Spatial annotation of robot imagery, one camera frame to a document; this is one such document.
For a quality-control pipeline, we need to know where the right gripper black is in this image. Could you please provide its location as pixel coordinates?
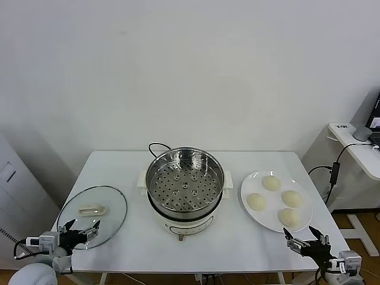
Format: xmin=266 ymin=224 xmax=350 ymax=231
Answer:
xmin=283 ymin=226 xmax=333 ymax=264

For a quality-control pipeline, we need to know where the floor cable bundle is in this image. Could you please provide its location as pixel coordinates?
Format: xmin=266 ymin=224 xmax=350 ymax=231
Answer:
xmin=360 ymin=267 xmax=380 ymax=281

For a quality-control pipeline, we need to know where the white side desk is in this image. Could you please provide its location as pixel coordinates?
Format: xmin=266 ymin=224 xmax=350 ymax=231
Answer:
xmin=328 ymin=122 xmax=380 ymax=257

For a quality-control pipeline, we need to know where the white round plate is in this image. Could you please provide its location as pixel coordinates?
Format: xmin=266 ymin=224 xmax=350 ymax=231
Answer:
xmin=240 ymin=170 xmax=314 ymax=233

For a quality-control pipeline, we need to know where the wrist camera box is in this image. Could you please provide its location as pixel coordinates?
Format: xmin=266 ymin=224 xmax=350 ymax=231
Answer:
xmin=331 ymin=251 xmax=362 ymax=277
xmin=26 ymin=232 xmax=60 ymax=254

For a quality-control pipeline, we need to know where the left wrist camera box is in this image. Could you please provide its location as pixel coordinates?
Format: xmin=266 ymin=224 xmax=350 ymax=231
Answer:
xmin=26 ymin=232 xmax=60 ymax=254

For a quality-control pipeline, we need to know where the white steamed baozi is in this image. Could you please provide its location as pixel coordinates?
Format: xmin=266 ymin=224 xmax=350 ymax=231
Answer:
xmin=246 ymin=192 xmax=267 ymax=212
xmin=262 ymin=175 xmax=281 ymax=192
xmin=281 ymin=189 xmax=303 ymax=208
xmin=278 ymin=208 xmax=300 ymax=229

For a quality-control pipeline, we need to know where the glass lid with cream handle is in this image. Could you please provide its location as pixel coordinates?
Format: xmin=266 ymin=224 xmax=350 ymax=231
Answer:
xmin=56 ymin=185 xmax=128 ymax=250

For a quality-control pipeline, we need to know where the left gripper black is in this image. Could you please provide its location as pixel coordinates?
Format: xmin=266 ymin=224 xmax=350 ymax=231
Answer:
xmin=58 ymin=220 xmax=102 ymax=252

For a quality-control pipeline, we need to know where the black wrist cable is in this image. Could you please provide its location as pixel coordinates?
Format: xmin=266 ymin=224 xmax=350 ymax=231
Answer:
xmin=13 ymin=239 xmax=41 ymax=261
xmin=316 ymin=261 xmax=338 ymax=280

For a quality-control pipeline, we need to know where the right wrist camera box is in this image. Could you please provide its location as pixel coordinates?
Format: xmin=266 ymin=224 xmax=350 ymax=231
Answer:
xmin=331 ymin=251 xmax=362 ymax=277

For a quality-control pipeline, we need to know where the black cooker power cord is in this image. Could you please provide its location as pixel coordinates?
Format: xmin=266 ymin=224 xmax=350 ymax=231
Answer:
xmin=148 ymin=142 xmax=173 ymax=160

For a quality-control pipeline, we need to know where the black power adapter cable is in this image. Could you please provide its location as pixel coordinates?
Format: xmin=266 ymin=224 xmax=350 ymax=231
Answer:
xmin=308 ymin=142 xmax=375 ymax=205

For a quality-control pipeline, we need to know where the grey round puck device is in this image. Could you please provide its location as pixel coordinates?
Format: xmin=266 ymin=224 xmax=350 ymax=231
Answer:
xmin=352 ymin=125 xmax=372 ymax=142

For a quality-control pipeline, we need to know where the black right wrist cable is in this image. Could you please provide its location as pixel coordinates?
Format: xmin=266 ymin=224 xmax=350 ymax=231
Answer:
xmin=316 ymin=261 xmax=338 ymax=280

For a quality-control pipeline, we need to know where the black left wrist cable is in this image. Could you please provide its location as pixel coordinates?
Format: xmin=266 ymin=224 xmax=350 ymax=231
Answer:
xmin=13 ymin=239 xmax=41 ymax=261

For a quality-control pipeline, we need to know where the white cabinet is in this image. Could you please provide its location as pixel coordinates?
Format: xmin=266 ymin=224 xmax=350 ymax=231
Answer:
xmin=0 ymin=132 xmax=62 ymax=265

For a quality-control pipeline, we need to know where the perforated steel steamer basket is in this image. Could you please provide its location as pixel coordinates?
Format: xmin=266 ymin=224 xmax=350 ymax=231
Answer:
xmin=137 ymin=147 xmax=235 ymax=212

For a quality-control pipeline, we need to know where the cream electric cooker base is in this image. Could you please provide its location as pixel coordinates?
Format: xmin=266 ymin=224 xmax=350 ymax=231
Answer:
xmin=139 ymin=186 xmax=231 ymax=242

